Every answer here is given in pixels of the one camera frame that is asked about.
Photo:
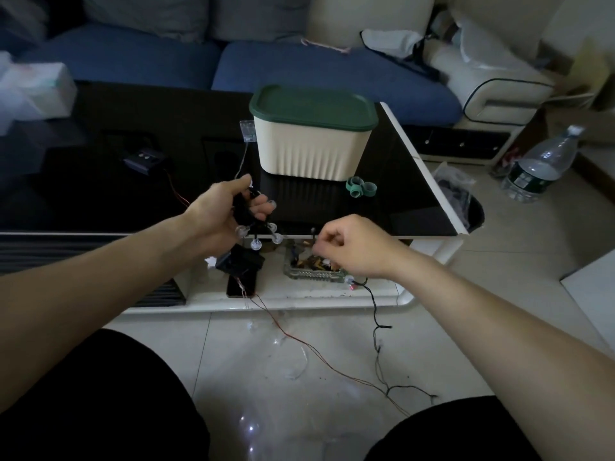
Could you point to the green box lid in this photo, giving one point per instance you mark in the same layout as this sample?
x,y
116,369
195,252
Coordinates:
x,y
314,106

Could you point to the cream sofa armrest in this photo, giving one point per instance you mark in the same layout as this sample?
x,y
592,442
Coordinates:
x,y
495,95

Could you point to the person's right fingers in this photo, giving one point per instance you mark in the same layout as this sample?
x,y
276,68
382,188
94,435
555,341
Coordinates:
x,y
330,237

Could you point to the blue sofa seat cushion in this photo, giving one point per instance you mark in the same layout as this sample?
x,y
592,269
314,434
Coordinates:
x,y
336,76
125,57

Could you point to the person's right forearm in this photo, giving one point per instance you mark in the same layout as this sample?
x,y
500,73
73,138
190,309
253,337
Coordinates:
x,y
504,340

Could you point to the cream ribbed storage box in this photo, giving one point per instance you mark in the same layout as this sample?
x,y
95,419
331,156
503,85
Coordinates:
x,y
310,148

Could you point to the white flat board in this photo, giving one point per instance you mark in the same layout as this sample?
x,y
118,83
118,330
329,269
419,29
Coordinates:
x,y
593,302

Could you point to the glass ashtray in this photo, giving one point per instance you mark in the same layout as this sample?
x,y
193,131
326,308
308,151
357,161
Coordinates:
x,y
300,273

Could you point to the white plastic bag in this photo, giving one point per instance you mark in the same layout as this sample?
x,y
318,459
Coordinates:
x,y
389,43

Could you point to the black battery pack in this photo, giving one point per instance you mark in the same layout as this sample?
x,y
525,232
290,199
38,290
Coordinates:
x,y
240,264

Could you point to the tissue pack in plastic bag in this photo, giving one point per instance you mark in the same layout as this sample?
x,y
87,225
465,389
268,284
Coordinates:
x,y
33,91

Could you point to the person's left thumb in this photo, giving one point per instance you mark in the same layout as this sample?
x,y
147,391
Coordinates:
x,y
241,182

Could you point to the brown cardboard box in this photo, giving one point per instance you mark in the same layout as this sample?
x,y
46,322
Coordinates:
x,y
581,119

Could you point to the person's left forearm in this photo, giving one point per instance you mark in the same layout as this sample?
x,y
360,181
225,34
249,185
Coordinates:
x,y
96,292

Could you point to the black glass coffee table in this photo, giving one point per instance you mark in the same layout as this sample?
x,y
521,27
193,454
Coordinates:
x,y
144,206

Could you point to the crumpled white plastic sheet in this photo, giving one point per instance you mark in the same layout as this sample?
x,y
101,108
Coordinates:
x,y
485,43

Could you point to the bin with black bag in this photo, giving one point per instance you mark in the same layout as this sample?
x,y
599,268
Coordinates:
x,y
456,191

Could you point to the person's right hand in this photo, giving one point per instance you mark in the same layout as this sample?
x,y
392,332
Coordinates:
x,y
365,247

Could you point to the green tape rings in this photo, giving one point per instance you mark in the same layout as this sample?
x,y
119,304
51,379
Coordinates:
x,y
360,187

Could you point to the person's left hand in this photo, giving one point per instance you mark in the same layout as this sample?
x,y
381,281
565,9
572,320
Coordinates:
x,y
216,213

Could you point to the cream back cushion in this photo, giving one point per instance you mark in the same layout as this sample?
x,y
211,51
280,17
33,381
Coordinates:
x,y
370,14

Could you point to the person's black shorts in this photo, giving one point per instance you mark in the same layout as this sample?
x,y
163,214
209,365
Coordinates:
x,y
96,403

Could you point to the clear plastic water bottle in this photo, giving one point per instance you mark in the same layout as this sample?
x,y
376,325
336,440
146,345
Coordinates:
x,y
540,167

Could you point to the small clear plastic case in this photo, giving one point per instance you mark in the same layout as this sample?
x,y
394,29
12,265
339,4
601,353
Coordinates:
x,y
247,131

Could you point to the grey back pillow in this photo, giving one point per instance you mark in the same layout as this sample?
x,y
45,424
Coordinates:
x,y
259,16
144,14

